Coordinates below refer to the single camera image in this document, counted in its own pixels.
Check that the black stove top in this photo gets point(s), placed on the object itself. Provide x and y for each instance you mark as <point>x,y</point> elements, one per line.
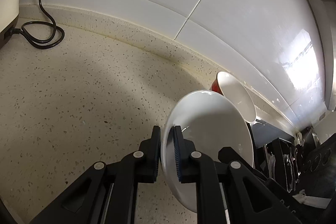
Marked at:
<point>308,167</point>

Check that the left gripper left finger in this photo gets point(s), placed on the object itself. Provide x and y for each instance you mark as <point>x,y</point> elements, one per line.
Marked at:
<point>107,193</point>

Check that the red and white bowl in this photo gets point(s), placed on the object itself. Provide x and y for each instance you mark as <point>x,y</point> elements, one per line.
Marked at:
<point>228,86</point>

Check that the cream rice cooker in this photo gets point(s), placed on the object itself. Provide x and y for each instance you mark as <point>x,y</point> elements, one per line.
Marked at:
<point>9,17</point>

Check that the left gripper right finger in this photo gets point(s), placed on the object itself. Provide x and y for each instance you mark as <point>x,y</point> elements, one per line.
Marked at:
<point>228,190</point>

